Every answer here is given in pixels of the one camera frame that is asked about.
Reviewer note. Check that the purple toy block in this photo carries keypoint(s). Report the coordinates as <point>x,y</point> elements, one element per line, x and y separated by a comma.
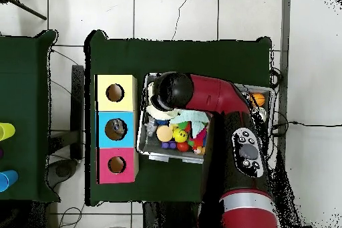
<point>168,145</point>

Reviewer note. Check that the black tripod leg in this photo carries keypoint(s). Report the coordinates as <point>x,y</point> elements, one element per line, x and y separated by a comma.
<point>26,8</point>

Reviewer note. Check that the wooden box with three holes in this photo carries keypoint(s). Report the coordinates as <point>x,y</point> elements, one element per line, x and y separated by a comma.
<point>125,99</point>

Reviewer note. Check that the small tan plush animal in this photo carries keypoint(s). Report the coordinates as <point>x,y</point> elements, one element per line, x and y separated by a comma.
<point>199,150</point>

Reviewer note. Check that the colourful spiky caterpillar toy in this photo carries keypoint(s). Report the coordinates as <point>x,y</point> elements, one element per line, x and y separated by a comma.
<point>199,139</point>

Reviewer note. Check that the mint green waffle cloth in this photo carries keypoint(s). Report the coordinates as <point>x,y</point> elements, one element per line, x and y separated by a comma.
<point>195,119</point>

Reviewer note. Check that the orange round foam ball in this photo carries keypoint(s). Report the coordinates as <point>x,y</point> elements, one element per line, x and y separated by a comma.
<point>164,133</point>

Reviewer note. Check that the cream yellow waffle cloth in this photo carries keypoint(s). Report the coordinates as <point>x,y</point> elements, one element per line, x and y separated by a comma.
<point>157,114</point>

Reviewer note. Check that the yellow plastic cup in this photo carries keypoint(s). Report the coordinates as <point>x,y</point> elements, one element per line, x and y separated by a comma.
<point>6,131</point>

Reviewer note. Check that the red orange ball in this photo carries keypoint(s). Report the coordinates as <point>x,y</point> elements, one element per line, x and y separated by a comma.
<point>183,146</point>

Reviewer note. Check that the dark green table cloth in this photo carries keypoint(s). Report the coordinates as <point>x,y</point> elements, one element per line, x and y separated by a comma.
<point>187,62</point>

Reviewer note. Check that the crushed clear plastic bottle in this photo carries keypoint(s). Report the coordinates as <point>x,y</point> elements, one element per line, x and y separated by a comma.
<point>117,127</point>

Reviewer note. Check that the yellow smiley ball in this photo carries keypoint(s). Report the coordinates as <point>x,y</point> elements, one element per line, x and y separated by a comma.
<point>180,135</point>

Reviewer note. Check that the blue plastic cup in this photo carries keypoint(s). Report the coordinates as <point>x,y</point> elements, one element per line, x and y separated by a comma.
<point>8,180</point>

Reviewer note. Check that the green cloth side table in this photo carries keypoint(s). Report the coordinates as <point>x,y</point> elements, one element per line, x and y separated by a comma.
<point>24,91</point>

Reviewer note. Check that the orange toy basketball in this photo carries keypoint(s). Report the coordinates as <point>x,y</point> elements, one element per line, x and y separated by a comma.
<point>259,99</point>

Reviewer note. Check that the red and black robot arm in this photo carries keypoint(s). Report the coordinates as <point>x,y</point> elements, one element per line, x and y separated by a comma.
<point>213,94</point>

